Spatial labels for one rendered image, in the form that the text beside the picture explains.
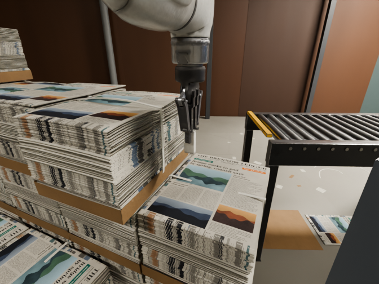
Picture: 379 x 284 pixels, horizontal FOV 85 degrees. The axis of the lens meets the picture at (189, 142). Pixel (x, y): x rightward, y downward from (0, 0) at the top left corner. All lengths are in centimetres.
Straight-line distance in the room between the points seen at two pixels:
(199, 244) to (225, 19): 386
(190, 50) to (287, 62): 393
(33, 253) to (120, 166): 53
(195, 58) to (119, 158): 27
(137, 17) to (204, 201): 44
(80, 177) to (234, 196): 39
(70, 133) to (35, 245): 53
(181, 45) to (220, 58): 359
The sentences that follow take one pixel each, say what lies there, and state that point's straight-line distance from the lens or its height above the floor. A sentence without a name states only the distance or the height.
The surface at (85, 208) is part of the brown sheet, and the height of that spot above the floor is 85.
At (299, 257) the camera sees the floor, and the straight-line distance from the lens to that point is 165.
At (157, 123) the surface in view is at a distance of 56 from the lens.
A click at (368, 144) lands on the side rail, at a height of 80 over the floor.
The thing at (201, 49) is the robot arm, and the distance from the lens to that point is 50.
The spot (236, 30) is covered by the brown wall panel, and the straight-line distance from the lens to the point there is 412.
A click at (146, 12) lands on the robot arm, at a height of 124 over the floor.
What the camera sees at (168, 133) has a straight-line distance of 61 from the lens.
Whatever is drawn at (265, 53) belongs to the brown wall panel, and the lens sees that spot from 423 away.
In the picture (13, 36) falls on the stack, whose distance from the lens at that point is 133.
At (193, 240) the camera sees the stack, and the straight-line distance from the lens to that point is 52.
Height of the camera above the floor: 119
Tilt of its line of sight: 24 degrees down
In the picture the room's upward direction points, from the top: straight up
